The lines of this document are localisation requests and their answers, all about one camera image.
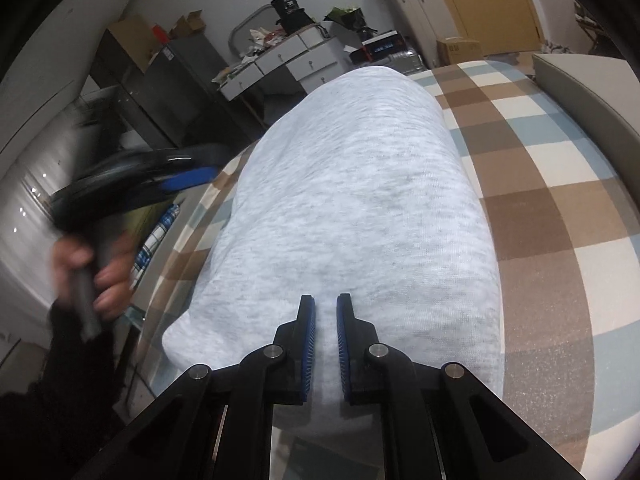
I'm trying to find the person's left forearm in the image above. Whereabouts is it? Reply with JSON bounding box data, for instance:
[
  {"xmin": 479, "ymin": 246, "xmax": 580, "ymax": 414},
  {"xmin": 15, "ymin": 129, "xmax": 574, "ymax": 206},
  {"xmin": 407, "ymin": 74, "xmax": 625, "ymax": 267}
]
[{"xmin": 0, "ymin": 300, "xmax": 146, "ymax": 480}]

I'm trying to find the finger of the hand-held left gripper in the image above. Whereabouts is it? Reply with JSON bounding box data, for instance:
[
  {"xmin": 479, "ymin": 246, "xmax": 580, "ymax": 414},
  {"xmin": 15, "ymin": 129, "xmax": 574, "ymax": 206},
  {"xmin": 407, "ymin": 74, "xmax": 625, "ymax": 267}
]
[
  {"xmin": 127, "ymin": 165, "xmax": 219, "ymax": 200},
  {"xmin": 145, "ymin": 142, "xmax": 234, "ymax": 171}
]

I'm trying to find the wrapped flower bouquet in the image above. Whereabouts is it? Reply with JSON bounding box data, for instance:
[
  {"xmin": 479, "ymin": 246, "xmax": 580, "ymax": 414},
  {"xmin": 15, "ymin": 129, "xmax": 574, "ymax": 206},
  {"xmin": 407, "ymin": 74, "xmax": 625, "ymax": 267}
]
[{"xmin": 324, "ymin": 5, "xmax": 373, "ymax": 43}]

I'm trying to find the large flat cardboard box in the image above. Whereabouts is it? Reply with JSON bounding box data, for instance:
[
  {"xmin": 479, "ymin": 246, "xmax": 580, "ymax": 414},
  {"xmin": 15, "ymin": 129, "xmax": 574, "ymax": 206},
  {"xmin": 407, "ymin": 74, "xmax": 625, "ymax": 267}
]
[{"xmin": 107, "ymin": 14, "xmax": 156, "ymax": 73}]

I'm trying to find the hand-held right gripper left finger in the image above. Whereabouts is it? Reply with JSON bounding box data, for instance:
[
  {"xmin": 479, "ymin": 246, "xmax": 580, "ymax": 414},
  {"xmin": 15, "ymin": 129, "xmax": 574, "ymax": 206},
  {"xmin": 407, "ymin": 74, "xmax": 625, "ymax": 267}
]
[{"xmin": 70, "ymin": 294, "xmax": 318, "ymax": 480}]

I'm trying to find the white sweatshirt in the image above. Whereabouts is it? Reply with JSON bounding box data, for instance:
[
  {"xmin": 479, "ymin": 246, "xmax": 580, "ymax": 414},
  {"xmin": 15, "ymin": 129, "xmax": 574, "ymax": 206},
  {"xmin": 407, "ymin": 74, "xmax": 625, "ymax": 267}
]
[{"xmin": 162, "ymin": 67, "xmax": 503, "ymax": 441}]

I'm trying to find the black box with red trim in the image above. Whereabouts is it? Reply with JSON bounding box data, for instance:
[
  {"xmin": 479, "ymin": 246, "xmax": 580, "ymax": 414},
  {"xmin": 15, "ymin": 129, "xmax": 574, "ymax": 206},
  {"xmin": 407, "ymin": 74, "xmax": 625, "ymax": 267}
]
[{"xmin": 350, "ymin": 30, "xmax": 403, "ymax": 63}]

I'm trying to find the black round box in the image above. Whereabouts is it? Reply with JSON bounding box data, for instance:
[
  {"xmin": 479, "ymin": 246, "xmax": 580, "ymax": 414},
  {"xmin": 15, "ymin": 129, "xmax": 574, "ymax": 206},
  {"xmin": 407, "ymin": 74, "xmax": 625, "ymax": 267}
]
[{"xmin": 270, "ymin": 0, "xmax": 313, "ymax": 36}]

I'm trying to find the silver suitcase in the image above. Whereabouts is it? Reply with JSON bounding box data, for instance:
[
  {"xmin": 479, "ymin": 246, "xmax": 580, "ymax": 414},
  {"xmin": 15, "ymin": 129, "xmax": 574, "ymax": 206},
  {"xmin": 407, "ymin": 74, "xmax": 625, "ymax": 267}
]
[{"xmin": 387, "ymin": 47, "xmax": 431, "ymax": 76}]

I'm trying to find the person's left hand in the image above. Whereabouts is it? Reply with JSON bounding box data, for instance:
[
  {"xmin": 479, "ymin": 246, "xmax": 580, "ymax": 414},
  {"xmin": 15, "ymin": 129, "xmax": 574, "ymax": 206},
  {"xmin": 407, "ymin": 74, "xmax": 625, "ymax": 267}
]
[{"xmin": 50, "ymin": 232, "xmax": 136, "ymax": 321}]

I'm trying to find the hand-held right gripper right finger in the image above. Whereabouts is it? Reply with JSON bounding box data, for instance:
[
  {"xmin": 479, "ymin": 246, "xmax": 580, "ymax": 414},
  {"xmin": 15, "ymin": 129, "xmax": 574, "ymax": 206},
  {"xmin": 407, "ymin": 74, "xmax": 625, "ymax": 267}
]
[{"xmin": 336, "ymin": 292, "xmax": 586, "ymax": 480}]

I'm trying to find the blue checked cloth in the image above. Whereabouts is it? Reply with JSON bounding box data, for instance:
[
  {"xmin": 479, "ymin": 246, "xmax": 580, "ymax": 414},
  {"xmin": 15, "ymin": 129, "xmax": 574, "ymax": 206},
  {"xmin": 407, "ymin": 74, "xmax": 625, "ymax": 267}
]
[{"xmin": 132, "ymin": 202, "xmax": 181, "ymax": 286}]

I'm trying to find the white cabinet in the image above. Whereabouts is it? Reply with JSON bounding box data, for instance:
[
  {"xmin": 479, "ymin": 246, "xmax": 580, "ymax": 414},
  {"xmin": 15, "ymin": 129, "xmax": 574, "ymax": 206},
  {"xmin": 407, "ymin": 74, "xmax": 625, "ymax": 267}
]
[{"xmin": 389, "ymin": 0, "xmax": 457, "ymax": 71}]

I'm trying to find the dark grey wardrobe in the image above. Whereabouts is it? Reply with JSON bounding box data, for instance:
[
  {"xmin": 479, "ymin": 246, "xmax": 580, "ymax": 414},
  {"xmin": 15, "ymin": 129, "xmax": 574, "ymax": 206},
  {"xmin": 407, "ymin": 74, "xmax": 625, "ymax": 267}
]
[{"xmin": 92, "ymin": 30, "xmax": 261, "ymax": 151}]

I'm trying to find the white desk with drawers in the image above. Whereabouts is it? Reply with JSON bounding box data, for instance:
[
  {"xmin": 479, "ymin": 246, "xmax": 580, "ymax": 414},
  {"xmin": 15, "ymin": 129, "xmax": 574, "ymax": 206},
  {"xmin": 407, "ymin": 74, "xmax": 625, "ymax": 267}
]
[{"xmin": 220, "ymin": 25, "xmax": 351, "ymax": 106}]

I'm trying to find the small open cardboard box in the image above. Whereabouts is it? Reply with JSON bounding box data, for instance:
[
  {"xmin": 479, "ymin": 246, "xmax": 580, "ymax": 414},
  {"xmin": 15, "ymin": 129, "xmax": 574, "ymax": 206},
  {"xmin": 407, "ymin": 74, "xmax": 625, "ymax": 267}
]
[{"xmin": 170, "ymin": 9, "xmax": 206, "ymax": 38}]

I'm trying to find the pile of desk clutter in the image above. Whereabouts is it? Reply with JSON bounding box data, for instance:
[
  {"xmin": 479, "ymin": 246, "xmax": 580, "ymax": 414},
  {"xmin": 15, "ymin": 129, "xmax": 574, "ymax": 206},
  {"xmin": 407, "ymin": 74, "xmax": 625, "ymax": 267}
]
[{"xmin": 212, "ymin": 27, "xmax": 296, "ymax": 86}]

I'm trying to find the grey padded bed headboard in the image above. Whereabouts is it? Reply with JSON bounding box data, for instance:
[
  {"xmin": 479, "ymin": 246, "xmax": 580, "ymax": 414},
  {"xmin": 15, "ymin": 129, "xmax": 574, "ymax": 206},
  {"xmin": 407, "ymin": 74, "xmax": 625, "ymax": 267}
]
[{"xmin": 531, "ymin": 52, "xmax": 640, "ymax": 141}]

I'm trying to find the arched mirror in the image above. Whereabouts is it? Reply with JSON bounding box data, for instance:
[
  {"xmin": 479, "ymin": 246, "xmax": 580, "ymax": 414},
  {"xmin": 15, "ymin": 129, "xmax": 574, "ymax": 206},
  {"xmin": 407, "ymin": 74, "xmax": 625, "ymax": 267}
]
[{"xmin": 229, "ymin": 4, "xmax": 281, "ymax": 56}]

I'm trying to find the plaid bed sheet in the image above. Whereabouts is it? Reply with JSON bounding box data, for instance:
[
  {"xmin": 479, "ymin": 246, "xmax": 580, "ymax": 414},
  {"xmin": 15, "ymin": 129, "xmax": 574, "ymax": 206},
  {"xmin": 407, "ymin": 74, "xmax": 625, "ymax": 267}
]
[{"xmin": 120, "ymin": 60, "xmax": 640, "ymax": 480}]

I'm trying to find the wooden door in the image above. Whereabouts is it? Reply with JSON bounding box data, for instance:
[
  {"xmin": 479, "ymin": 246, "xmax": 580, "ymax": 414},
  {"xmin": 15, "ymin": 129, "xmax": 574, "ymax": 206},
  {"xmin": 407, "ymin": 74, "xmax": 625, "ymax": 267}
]
[{"xmin": 420, "ymin": 0, "xmax": 543, "ymax": 56}]

